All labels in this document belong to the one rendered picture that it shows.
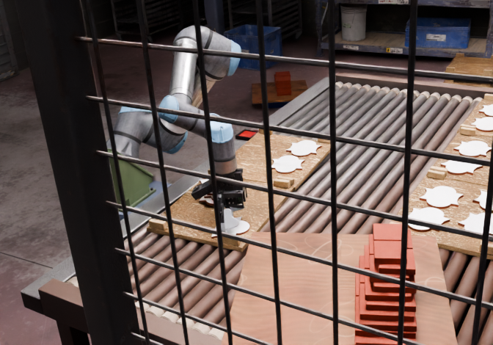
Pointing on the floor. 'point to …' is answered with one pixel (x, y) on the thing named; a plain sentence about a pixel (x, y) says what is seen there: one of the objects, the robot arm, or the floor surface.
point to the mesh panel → (58, 131)
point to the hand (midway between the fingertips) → (227, 226)
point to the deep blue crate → (243, 38)
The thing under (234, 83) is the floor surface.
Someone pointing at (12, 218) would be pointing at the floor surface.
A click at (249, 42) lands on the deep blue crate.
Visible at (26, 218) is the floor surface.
